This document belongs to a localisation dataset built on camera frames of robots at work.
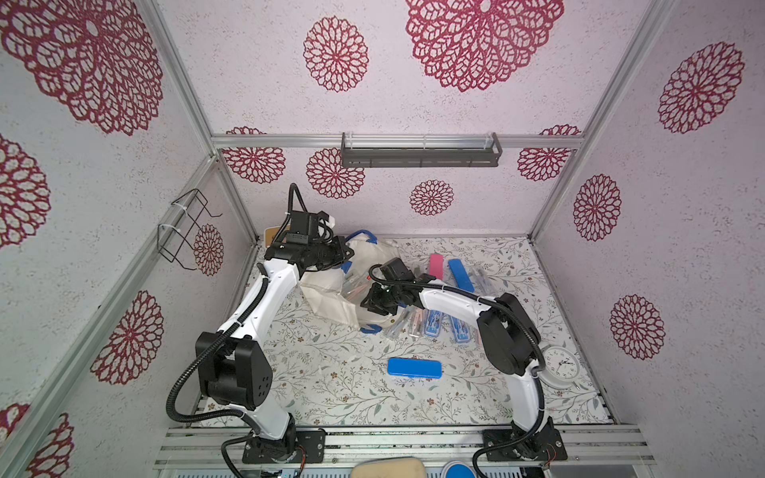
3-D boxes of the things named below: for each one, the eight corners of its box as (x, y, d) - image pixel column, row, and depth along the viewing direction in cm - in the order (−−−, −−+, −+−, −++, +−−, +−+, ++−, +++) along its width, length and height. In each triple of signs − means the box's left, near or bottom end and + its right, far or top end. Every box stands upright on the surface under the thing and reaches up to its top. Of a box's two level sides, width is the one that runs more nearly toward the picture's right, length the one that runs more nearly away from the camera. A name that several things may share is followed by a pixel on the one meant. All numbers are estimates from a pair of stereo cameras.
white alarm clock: (539, 382, 86) (546, 376, 82) (540, 348, 93) (547, 342, 89) (572, 393, 84) (581, 388, 80) (571, 358, 91) (579, 352, 87)
